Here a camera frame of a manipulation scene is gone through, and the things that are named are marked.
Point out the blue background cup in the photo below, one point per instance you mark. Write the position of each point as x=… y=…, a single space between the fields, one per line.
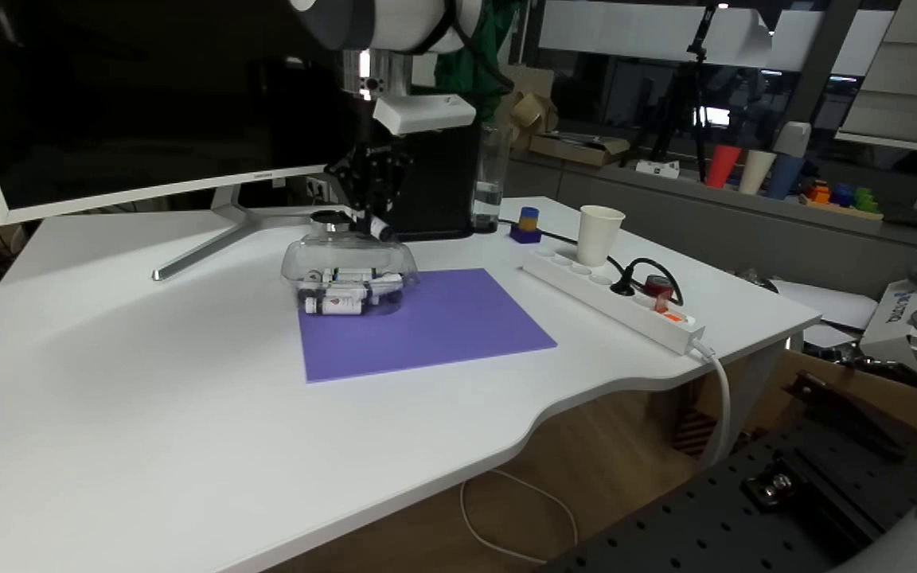
x=785 y=176

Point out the purple placemat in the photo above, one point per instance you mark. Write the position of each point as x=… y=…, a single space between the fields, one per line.
x=446 y=317

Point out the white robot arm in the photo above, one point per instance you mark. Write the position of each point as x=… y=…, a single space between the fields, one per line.
x=397 y=32

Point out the white power strip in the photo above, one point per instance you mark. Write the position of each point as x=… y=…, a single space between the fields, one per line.
x=638 y=314

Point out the red cup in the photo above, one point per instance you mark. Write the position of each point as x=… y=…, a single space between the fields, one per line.
x=721 y=163

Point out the white paper cup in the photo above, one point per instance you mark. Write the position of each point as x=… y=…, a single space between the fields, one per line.
x=595 y=232

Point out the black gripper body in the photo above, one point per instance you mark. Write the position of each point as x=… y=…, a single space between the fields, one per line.
x=371 y=184

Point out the white background cup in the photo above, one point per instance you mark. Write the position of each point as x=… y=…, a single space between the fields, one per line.
x=755 y=170

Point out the white framed monitor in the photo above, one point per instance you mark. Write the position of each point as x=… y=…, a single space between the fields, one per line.
x=108 y=102

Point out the clear water tank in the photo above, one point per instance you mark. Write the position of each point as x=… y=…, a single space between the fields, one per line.
x=492 y=179

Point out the black coffee machine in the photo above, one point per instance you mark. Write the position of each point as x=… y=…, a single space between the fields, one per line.
x=434 y=194

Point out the green cloth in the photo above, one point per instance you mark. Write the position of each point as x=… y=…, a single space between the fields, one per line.
x=474 y=69

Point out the blue and yellow block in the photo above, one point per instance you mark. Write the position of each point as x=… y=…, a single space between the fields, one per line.
x=525 y=226

